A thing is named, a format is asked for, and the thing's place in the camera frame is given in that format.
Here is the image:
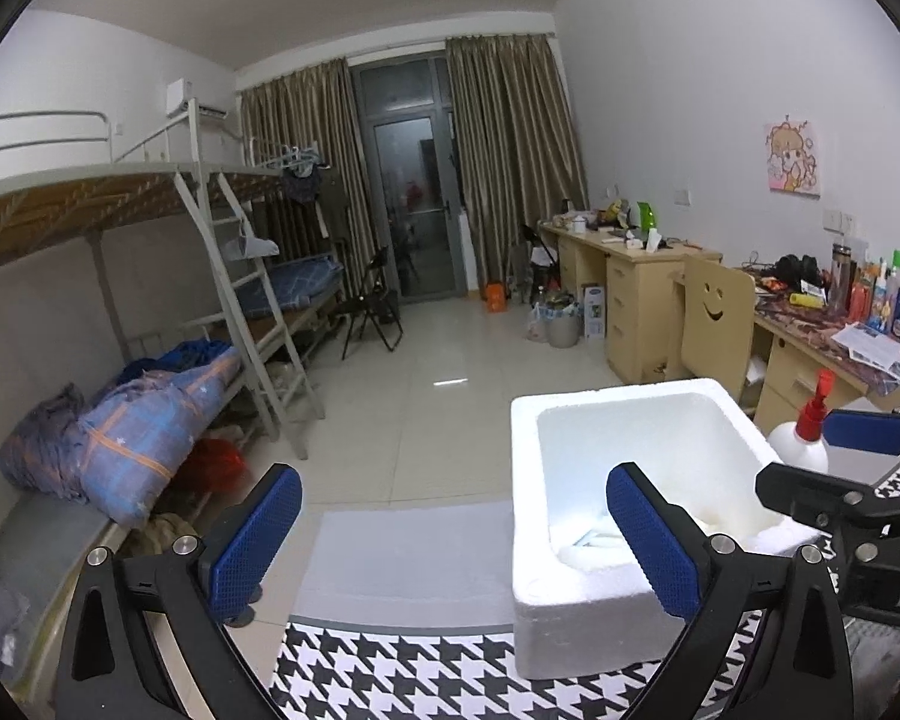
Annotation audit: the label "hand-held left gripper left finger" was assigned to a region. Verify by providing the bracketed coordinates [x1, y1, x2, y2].
[56, 463, 305, 720]

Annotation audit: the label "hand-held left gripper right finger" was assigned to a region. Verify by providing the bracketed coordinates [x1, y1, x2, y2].
[606, 463, 867, 720]

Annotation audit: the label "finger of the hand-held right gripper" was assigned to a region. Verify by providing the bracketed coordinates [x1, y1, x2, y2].
[755, 461, 900, 535]
[823, 405, 900, 458]

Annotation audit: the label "white foam box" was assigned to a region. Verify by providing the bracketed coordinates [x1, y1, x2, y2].
[510, 379, 826, 680]

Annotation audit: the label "white bottle with red pump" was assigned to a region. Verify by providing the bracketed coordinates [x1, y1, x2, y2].
[766, 370, 830, 475]

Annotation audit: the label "red plastic bag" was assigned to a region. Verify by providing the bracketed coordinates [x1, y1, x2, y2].
[187, 436, 248, 496]

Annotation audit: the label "printed paper sheets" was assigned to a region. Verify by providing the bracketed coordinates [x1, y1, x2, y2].
[831, 321, 900, 380]

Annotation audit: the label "wooden desk with printed cover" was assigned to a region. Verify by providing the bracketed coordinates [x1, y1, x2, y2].
[750, 285, 900, 436]

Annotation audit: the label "row of toiletry bottles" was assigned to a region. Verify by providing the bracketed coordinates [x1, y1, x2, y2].
[831, 240, 900, 350]

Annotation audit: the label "blue patterned quilt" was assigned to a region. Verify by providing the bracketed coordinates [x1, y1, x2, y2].
[0, 341, 245, 530]

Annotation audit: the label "wooden chair with smiley cutout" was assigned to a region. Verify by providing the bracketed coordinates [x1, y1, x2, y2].
[671, 255, 757, 410]

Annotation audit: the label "black headphones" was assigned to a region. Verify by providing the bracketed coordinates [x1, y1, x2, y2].
[776, 255, 822, 290]

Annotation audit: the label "white bunk bed ladder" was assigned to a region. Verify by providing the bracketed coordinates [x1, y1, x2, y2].
[176, 165, 327, 458]

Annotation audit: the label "houndstooth tablecloth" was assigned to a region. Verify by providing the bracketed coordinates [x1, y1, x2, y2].
[270, 457, 900, 720]

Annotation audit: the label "metal waste bin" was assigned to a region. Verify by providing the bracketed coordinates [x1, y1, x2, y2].
[546, 307, 580, 348]

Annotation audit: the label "white carton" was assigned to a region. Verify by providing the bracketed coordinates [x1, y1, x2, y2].
[581, 283, 607, 342]

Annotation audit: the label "plain wooden desk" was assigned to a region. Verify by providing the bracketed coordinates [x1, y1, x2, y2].
[540, 221, 723, 383]

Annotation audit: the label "blue mattress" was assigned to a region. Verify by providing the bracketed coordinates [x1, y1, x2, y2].
[240, 255, 346, 320]

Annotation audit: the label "black folding chair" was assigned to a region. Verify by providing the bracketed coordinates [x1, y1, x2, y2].
[341, 247, 406, 361]
[506, 225, 560, 293]

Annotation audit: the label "white hanging bag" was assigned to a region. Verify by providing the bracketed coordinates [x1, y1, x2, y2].
[225, 232, 280, 260]

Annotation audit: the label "hanging dark clothes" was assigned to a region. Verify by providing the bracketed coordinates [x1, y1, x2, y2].
[281, 157, 350, 256]

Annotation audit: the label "white metal bunk bed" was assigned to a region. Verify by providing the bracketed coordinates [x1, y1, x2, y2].
[0, 97, 346, 616]

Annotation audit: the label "glass balcony door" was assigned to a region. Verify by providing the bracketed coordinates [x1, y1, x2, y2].
[352, 60, 470, 301]

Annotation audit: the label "brown curtain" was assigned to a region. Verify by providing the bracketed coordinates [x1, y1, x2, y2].
[240, 58, 380, 301]
[446, 34, 590, 293]

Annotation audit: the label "white air conditioner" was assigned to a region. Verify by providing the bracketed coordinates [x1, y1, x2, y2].
[163, 79, 227, 119]

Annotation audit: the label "cartoon wall poster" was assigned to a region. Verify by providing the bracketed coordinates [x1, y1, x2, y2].
[765, 116, 824, 197]

